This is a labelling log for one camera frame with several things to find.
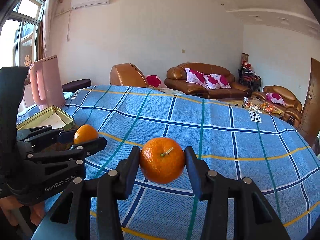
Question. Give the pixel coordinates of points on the dark stool seat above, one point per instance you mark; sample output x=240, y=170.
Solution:
x=73, y=86

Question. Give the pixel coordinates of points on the cluttered coffee table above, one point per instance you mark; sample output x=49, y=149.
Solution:
x=257, y=105

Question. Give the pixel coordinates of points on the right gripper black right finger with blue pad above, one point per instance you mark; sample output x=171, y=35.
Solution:
x=254, y=217

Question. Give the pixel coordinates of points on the dark stacked stools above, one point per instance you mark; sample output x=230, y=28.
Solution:
x=249, y=79

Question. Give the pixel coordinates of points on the pink curtain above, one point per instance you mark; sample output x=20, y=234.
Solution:
x=49, y=12

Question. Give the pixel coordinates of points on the gold metal tin box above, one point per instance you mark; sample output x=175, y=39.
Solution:
x=51, y=116

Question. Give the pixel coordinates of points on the window with frame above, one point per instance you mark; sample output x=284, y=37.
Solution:
x=21, y=34

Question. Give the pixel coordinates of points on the brown leather armchair left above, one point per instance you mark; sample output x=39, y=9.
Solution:
x=127, y=74

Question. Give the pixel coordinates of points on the brown leather armchair right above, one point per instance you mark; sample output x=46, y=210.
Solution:
x=293, y=108

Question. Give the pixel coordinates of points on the pink electric kettle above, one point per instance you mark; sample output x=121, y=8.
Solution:
x=45, y=83

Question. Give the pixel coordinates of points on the pink floral pillow right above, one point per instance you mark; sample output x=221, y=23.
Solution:
x=216, y=81

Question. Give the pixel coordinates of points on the red pillow on armchair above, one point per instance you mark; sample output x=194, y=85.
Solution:
x=155, y=82

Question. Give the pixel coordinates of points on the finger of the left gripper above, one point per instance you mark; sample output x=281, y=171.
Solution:
x=77, y=152
x=42, y=137

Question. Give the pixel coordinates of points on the brown leather armchair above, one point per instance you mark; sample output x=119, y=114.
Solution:
x=293, y=108
x=127, y=74

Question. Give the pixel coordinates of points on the pink floral pillow left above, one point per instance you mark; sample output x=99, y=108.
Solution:
x=195, y=77

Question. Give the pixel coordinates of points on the blue plaid tablecloth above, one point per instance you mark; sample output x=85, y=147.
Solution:
x=233, y=141

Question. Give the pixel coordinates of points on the white wall air conditioner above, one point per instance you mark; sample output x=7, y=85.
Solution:
x=77, y=4

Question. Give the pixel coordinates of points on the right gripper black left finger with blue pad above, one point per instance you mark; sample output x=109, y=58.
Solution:
x=69, y=216

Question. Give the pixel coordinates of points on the large orange mandarin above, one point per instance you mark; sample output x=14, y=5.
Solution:
x=162, y=160

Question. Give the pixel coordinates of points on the small orange kumquat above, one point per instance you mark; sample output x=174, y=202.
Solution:
x=85, y=133

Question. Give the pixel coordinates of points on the floral pillow on armchair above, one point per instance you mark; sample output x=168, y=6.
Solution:
x=275, y=98

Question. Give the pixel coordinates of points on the pink floral pillow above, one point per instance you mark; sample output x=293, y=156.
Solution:
x=195, y=77
x=216, y=81

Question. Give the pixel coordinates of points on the brown leather sofa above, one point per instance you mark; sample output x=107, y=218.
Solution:
x=176, y=79

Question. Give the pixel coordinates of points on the brown wooden door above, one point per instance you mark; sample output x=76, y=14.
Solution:
x=309, y=125

